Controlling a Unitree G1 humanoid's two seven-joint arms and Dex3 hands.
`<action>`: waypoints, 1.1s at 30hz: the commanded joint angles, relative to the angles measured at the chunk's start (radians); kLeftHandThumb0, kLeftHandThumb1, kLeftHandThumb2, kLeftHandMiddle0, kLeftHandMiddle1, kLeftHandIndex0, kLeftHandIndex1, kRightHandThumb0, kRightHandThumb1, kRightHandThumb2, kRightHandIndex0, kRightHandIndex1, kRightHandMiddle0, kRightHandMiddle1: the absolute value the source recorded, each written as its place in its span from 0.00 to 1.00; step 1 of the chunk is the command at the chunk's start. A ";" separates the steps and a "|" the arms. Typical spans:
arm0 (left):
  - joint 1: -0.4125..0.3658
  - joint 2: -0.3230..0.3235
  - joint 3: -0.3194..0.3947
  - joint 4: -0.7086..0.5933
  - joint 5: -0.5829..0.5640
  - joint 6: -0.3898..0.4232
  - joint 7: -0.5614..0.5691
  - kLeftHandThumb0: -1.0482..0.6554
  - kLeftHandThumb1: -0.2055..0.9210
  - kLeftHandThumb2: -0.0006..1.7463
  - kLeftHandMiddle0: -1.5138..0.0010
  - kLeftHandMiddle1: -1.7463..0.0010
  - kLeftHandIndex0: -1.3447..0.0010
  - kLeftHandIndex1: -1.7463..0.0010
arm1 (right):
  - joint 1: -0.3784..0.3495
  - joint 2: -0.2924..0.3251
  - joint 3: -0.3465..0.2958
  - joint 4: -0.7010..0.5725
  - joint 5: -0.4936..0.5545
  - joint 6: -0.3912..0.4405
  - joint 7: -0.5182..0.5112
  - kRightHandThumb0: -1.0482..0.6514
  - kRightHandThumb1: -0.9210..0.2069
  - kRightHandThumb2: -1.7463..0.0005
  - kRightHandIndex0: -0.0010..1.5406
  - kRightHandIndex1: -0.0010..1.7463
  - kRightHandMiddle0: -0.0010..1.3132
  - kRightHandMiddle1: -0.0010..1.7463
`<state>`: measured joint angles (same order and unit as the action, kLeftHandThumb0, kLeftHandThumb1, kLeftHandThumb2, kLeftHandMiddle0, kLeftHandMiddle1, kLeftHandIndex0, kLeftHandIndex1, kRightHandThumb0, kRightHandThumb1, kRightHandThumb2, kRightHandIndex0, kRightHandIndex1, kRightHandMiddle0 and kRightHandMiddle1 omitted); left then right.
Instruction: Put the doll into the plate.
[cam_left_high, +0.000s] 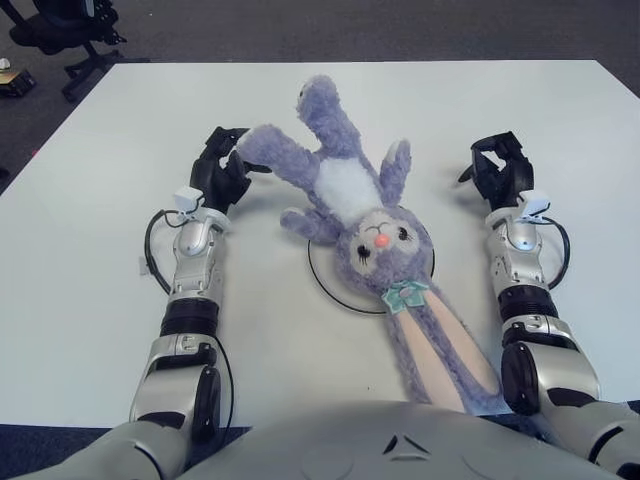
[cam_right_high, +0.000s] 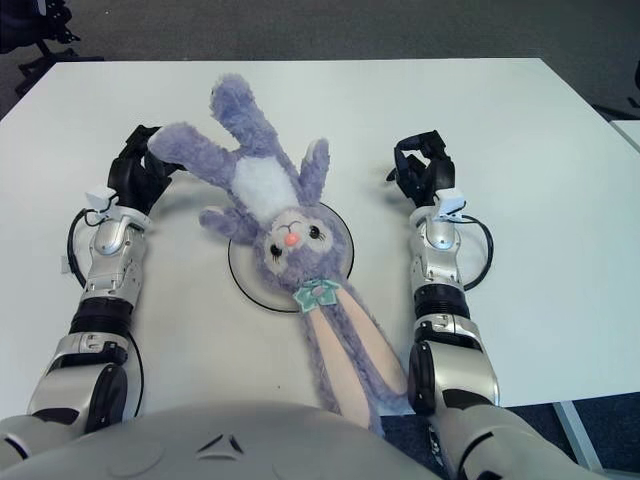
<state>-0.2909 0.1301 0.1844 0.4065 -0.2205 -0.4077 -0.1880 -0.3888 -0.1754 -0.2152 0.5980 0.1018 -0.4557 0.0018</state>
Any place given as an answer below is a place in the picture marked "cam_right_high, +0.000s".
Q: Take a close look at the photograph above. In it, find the white plate black rim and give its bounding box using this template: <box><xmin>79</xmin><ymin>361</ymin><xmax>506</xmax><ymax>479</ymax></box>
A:
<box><xmin>227</xmin><ymin>200</ymin><xmax>356</xmax><ymax>315</ymax></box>

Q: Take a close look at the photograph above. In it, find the white side table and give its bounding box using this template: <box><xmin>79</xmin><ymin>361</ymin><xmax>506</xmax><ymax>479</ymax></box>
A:
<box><xmin>609</xmin><ymin>119</ymin><xmax>640</xmax><ymax>154</ymax></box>

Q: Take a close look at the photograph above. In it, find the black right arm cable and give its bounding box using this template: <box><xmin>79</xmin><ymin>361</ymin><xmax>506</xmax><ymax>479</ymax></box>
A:
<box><xmin>459</xmin><ymin>213</ymin><xmax>496</xmax><ymax>292</ymax></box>

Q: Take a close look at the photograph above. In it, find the white table leg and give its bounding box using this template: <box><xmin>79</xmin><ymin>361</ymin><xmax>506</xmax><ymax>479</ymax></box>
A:
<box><xmin>552</xmin><ymin>399</ymin><xmax>609</xmax><ymax>480</ymax></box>

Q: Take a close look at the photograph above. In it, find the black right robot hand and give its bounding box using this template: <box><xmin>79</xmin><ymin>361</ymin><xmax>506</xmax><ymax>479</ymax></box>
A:
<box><xmin>384</xmin><ymin>129</ymin><xmax>457</xmax><ymax>207</ymax></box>

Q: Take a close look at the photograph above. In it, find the grey robot torso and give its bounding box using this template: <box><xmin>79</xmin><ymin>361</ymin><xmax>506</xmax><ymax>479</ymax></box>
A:
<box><xmin>0</xmin><ymin>402</ymin><xmax>601</xmax><ymax>480</ymax></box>

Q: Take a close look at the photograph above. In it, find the black office chair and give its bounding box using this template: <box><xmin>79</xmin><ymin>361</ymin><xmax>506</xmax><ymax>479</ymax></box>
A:
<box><xmin>0</xmin><ymin>0</ymin><xmax>106</xmax><ymax>96</ymax></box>

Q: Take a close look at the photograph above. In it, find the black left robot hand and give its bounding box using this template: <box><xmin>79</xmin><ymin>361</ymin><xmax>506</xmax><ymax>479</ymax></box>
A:
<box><xmin>107</xmin><ymin>124</ymin><xmax>185</xmax><ymax>217</ymax></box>

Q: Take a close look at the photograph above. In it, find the purple plush bunny doll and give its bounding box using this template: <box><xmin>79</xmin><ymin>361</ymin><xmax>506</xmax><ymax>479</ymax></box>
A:
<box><xmin>147</xmin><ymin>73</ymin><xmax>410</xmax><ymax>436</ymax></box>

